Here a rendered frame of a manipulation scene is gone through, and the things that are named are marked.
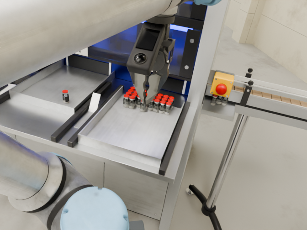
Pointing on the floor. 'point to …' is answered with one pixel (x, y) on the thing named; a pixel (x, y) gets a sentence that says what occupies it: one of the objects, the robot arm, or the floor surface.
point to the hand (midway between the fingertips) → (145, 100)
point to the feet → (204, 206)
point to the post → (196, 96)
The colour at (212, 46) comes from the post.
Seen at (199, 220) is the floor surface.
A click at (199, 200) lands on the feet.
